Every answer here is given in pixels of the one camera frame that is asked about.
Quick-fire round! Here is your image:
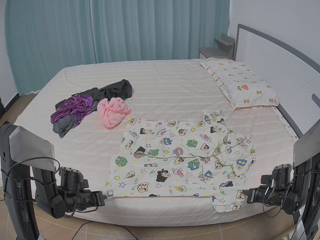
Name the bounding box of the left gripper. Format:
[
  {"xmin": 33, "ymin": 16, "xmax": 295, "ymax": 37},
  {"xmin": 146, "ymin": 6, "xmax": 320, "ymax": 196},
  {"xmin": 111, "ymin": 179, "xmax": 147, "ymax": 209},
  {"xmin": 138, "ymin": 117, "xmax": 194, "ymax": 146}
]
[{"xmin": 80, "ymin": 189, "xmax": 107, "ymax": 208}]

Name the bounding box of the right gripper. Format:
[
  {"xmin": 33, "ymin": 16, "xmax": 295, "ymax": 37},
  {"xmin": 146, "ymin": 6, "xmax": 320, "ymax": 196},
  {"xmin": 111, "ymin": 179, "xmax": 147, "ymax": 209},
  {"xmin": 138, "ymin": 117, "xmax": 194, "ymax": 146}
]
[{"xmin": 246, "ymin": 186, "xmax": 273, "ymax": 205}]

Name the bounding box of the white printed pyjama top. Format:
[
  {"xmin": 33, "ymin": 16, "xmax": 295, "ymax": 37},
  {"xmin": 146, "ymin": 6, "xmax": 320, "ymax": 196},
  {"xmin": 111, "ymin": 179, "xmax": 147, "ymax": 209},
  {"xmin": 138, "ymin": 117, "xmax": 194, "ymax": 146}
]
[{"xmin": 103, "ymin": 109, "xmax": 256, "ymax": 213}]

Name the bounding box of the bed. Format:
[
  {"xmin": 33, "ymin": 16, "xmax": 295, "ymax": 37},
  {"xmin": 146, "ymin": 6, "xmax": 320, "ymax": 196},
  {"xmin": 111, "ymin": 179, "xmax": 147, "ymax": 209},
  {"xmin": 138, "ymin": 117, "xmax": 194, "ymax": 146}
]
[{"xmin": 12, "ymin": 23, "xmax": 320, "ymax": 227}]

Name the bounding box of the dark grey garment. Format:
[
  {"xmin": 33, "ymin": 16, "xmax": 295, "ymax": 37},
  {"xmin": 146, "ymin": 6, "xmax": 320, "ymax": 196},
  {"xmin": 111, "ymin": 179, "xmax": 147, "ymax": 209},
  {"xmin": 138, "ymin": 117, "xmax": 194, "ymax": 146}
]
[{"xmin": 52, "ymin": 87, "xmax": 98, "ymax": 139}]

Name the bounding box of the pink garment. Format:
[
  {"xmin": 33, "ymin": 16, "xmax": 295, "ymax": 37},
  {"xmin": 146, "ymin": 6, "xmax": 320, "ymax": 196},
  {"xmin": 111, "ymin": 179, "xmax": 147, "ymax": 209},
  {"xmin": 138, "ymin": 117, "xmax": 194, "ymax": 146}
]
[{"xmin": 97, "ymin": 97, "xmax": 132, "ymax": 129}]

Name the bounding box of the purple garment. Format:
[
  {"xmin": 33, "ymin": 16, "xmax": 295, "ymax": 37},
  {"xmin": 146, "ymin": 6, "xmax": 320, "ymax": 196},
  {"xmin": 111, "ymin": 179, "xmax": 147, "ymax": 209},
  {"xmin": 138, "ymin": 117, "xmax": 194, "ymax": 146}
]
[{"xmin": 50, "ymin": 94, "xmax": 94, "ymax": 124}]

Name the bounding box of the black garment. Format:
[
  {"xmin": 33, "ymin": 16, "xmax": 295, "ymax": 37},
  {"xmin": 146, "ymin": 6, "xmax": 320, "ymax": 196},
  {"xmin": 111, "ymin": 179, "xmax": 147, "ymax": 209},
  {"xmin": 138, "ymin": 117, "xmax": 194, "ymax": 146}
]
[{"xmin": 87, "ymin": 79, "xmax": 132, "ymax": 102}]

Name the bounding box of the white printed pillow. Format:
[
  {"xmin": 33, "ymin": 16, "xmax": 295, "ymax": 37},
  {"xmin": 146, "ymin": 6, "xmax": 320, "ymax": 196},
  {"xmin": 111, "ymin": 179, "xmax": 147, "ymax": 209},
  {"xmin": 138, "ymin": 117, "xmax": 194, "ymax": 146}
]
[{"xmin": 200, "ymin": 57, "xmax": 280, "ymax": 112}]

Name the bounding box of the grey bedside table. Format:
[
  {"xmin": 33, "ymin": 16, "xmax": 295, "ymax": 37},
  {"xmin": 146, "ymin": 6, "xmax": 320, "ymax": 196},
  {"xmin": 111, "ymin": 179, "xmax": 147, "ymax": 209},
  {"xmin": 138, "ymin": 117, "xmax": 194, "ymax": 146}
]
[{"xmin": 199, "ymin": 33, "xmax": 235, "ymax": 59}]

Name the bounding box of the blue-green curtain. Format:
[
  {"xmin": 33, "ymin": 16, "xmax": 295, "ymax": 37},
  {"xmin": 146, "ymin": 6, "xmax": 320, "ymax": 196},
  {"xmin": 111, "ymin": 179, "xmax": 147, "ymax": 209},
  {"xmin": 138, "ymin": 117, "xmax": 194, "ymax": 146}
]
[
  {"xmin": 91, "ymin": 0, "xmax": 230, "ymax": 63},
  {"xmin": 5, "ymin": 0, "xmax": 97, "ymax": 96}
]

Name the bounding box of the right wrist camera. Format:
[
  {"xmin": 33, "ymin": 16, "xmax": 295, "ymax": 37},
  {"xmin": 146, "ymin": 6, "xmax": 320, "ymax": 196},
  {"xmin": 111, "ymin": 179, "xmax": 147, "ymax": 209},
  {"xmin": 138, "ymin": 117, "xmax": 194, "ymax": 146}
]
[{"xmin": 261, "ymin": 174, "xmax": 274, "ymax": 187}]

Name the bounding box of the black cable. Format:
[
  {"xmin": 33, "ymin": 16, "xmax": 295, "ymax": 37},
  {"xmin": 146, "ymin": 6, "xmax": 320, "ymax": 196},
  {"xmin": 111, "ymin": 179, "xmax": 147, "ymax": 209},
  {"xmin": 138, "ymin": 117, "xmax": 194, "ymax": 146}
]
[
  {"xmin": 5, "ymin": 156, "xmax": 61, "ymax": 201},
  {"xmin": 67, "ymin": 221, "xmax": 140, "ymax": 240}
]

